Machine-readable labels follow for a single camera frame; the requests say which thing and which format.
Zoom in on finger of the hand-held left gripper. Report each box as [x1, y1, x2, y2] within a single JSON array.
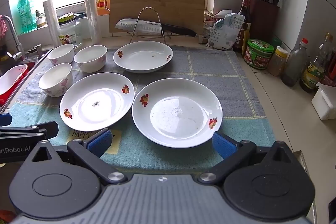
[[0, 121, 59, 141], [0, 113, 12, 127]]

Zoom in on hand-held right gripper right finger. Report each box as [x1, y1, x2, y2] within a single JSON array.
[[197, 132, 292, 186]]

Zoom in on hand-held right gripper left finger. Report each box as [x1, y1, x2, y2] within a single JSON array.
[[31, 129, 128, 186]]

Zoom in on white fruit print plate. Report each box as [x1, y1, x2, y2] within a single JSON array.
[[59, 72, 135, 132], [113, 41, 173, 74], [132, 78, 223, 148]]

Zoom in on white bowl pink flowers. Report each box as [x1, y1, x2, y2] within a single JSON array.
[[38, 63, 73, 98], [74, 45, 108, 73], [47, 43, 75, 66]]

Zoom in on white dish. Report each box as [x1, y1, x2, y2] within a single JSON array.
[[0, 65, 28, 96]]

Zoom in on red sink basin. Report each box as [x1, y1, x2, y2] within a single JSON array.
[[0, 61, 36, 107]]

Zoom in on steel sink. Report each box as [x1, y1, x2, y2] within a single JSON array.
[[0, 48, 54, 114]]

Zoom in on grey checked dish towel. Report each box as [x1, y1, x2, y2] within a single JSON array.
[[8, 46, 276, 170]]

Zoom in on steel faucet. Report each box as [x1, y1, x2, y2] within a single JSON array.
[[0, 15, 26, 62]]

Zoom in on pink cloth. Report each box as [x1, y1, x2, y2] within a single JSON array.
[[0, 15, 8, 37]]

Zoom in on green lid sauce jar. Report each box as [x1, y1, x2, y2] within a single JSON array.
[[244, 39, 275, 70]]

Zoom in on yellow cap spice jar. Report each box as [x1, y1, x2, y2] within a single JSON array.
[[267, 46, 289, 76]]

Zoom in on glass jar green lid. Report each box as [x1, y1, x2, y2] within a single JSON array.
[[57, 13, 83, 49]]

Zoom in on small potted plant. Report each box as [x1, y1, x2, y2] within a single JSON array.
[[35, 10, 47, 28]]

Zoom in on short plastic wrap roll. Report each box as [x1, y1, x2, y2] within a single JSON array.
[[43, 0, 62, 47]]

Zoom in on dark bottle yellow label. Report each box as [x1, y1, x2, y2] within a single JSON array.
[[241, 28, 251, 55]]

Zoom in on green dish soap bottle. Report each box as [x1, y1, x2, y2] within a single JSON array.
[[17, 0, 37, 32]]

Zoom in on white plastic box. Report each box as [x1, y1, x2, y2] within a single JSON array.
[[311, 82, 336, 120]]

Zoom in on white blue food bag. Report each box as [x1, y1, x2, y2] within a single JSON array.
[[206, 13, 245, 51]]

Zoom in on oil bottle green label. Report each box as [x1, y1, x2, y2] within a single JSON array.
[[299, 32, 334, 93]]

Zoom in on red white food bag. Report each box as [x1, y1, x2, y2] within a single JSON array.
[[199, 15, 226, 44]]

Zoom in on red label bottle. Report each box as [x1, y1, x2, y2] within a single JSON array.
[[320, 48, 336, 87]]

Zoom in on tall plastic wrap roll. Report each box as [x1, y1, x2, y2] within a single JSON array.
[[82, 0, 102, 45]]

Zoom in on dark wooden knife block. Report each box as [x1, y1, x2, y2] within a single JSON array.
[[248, 0, 280, 42]]

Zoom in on soy sauce bottle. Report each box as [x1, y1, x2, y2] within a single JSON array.
[[238, 0, 253, 52]]

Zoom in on black handled kitchen knife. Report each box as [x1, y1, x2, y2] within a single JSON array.
[[115, 18, 197, 38]]

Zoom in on steel wire rack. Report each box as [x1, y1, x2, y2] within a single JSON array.
[[128, 7, 169, 43]]

